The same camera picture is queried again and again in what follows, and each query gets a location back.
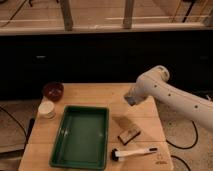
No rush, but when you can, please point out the blue sponge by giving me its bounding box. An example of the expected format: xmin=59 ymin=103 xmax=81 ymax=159
xmin=124 ymin=93 xmax=137 ymax=106

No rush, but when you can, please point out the dark red bowl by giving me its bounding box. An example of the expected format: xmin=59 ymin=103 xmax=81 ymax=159
xmin=42 ymin=82 xmax=64 ymax=102

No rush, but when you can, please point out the white handled dish brush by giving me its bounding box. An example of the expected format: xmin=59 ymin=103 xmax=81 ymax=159
xmin=111 ymin=148 xmax=158 ymax=161

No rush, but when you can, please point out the white round container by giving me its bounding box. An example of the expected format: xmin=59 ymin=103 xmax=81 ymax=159
xmin=38 ymin=101 xmax=55 ymax=119

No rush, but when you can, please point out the black cable left floor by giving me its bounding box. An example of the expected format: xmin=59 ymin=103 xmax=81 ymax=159
xmin=0 ymin=106 xmax=28 ymax=141

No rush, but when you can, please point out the wooden block brush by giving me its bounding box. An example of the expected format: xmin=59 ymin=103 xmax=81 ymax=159
xmin=118 ymin=126 xmax=141 ymax=145

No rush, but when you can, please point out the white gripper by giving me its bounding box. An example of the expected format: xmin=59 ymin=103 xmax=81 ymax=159
xmin=129 ymin=85 xmax=148 ymax=102

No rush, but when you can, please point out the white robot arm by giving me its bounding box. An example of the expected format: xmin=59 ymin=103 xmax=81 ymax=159
xmin=124 ymin=65 xmax=213 ymax=132

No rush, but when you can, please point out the black cable on floor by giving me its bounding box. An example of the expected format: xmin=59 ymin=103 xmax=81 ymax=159
xmin=165 ymin=120 xmax=200 ymax=171

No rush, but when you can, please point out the green plastic tray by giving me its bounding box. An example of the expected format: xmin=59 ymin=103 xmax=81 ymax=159
xmin=49 ymin=106 xmax=109 ymax=170

